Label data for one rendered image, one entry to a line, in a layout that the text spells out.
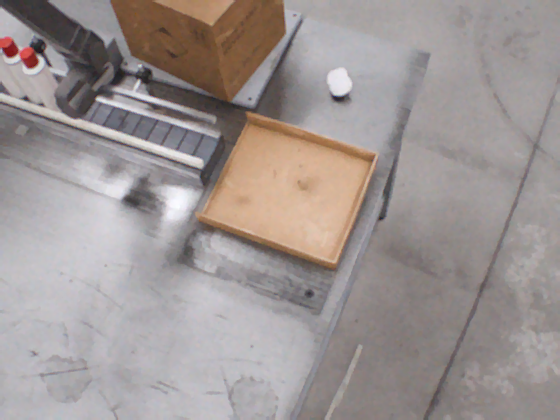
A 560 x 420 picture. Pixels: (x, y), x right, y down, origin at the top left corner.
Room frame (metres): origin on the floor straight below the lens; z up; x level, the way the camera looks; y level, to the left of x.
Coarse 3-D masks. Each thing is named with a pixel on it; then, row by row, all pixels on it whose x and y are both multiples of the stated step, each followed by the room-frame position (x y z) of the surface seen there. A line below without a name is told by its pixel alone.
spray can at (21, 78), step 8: (0, 40) 0.96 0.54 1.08; (8, 40) 0.95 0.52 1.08; (8, 48) 0.94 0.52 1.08; (16, 48) 0.95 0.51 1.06; (8, 56) 0.94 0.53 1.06; (16, 56) 0.94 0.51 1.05; (8, 64) 0.93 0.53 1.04; (16, 64) 0.93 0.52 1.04; (16, 72) 0.93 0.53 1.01; (24, 80) 0.93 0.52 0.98; (24, 88) 0.93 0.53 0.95; (32, 88) 0.93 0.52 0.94; (32, 96) 0.93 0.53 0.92; (40, 104) 0.93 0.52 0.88
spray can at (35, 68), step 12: (24, 48) 0.92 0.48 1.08; (24, 60) 0.89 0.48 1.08; (36, 60) 0.90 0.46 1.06; (24, 72) 0.89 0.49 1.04; (36, 72) 0.89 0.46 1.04; (48, 72) 0.90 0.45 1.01; (36, 84) 0.88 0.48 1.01; (48, 84) 0.89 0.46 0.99; (48, 96) 0.88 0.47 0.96; (48, 108) 0.89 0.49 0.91
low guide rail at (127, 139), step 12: (0, 96) 0.95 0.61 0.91; (24, 108) 0.91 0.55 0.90; (36, 108) 0.89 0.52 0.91; (60, 120) 0.85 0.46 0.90; (72, 120) 0.84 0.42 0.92; (96, 132) 0.80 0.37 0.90; (108, 132) 0.79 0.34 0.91; (132, 144) 0.75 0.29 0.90; (144, 144) 0.74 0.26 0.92; (156, 144) 0.74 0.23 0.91; (168, 156) 0.71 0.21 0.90; (180, 156) 0.70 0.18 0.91
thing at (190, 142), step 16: (32, 112) 0.91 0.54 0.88; (96, 112) 0.87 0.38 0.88; (112, 112) 0.86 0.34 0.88; (128, 112) 0.86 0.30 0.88; (80, 128) 0.84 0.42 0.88; (112, 128) 0.82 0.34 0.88; (128, 128) 0.81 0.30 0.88; (144, 128) 0.81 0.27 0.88; (160, 128) 0.80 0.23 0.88; (176, 128) 0.79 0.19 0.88; (160, 144) 0.76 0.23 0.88; (176, 144) 0.75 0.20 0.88; (192, 144) 0.74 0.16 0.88; (208, 144) 0.74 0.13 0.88; (208, 160) 0.70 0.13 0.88
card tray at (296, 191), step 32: (256, 128) 0.79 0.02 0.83; (288, 128) 0.76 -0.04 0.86; (256, 160) 0.71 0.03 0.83; (288, 160) 0.70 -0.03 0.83; (320, 160) 0.68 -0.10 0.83; (352, 160) 0.67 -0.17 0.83; (224, 192) 0.64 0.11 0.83; (256, 192) 0.63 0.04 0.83; (288, 192) 0.62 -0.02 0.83; (320, 192) 0.61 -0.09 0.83; (352, 192) 0.60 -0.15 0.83; (224, 224) 0.55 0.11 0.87; (256, 224) 0.56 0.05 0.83; (288, 224) 0.55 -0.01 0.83; (320, 224) 0.54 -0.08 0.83; (352, 224) 0.52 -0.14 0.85; (320, 256) 0.46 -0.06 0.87
